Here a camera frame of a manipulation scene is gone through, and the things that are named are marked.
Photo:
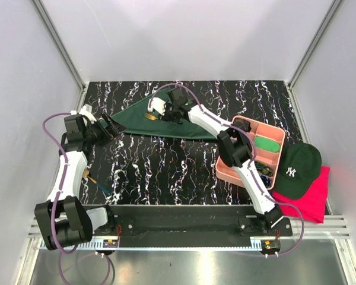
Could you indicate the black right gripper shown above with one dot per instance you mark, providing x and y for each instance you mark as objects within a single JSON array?
[{"x": 165, "y": 117}]

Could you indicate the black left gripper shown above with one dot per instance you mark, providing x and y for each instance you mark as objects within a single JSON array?
[{"x": 112, "y": 130}]

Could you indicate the dark green cloth napkin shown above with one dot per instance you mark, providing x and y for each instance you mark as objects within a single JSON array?
[{"x": 134, "y": 120}]

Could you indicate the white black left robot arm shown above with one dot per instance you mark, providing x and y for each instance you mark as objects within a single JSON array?
[{"x": 62, "y": 220}]

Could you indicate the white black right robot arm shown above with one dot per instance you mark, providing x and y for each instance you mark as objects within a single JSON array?
[{"x": 236, "y": 150}]

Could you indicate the dark paisley rolled tie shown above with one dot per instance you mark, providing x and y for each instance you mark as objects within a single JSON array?
[{"x": 243, "y": 124}]

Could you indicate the bright green rolled cloth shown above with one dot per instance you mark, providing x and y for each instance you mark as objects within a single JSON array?
[{"x": 267, "y": 144}]

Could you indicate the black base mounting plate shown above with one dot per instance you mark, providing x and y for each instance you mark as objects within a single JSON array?
[{"x": 189, "y": 227}]

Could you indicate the yellow patterned rolled tie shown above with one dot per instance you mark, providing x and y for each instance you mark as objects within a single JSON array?
[{"x": 264, "y": 169}]

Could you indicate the blue patterned rolled tie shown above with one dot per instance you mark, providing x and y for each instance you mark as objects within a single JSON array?
[{"x": 266, "y": 181}]

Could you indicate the dark green baseball cap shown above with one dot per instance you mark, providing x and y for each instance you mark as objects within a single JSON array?
[{"x": 299, "y": 166}]

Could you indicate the red folded cloth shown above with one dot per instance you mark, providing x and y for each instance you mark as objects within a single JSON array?
[{"x": 313, "y": 203}]

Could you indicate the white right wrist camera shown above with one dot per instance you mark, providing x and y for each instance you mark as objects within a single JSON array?
[{"x": 158, "y": 105}]

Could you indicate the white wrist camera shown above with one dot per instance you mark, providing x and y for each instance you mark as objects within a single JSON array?
[
  {"x": 158, "y": 105},
  {"x": 85, "y": 111}
]

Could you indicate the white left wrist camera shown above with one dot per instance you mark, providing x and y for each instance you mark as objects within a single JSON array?
[{"x": 85, "y": 111}]

